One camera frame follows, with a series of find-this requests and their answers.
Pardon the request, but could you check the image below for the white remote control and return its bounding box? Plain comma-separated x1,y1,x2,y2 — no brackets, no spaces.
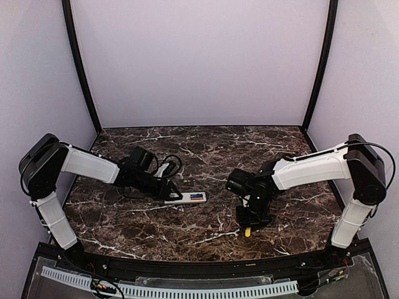
164,192,207,205

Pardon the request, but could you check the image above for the yellow handled screwdriver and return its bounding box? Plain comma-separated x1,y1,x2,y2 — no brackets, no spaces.
244,227,251,237

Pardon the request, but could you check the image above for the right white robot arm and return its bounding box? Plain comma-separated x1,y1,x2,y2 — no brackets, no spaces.
226,134,393,259

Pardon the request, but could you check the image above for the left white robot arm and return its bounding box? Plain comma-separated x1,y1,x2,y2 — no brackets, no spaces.
19,133,183,250

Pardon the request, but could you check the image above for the blue red battery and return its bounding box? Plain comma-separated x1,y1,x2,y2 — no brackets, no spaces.
190,194,204,201

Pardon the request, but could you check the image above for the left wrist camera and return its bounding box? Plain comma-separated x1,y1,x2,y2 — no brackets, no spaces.
129,146,155,171

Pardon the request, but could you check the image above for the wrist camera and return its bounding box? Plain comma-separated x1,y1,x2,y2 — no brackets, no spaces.
225,168,251,197
129,146,155,171

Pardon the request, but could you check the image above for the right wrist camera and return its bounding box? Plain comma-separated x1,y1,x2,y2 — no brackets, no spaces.
225,168,251,197

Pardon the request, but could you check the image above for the white slotted cable duct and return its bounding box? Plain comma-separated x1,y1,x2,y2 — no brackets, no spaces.
41,266,298,298

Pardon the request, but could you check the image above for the black front rail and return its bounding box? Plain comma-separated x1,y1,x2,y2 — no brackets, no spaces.
37,242,372,281

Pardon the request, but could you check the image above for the left black frame post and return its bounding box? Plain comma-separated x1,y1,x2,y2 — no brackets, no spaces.
61,0,102,135

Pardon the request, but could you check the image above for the black frame post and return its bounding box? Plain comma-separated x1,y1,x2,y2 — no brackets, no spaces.
301,0,339,134
61,0,102,135

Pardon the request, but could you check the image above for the right black frame post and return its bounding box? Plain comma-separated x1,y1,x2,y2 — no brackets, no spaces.
301,0,339,134

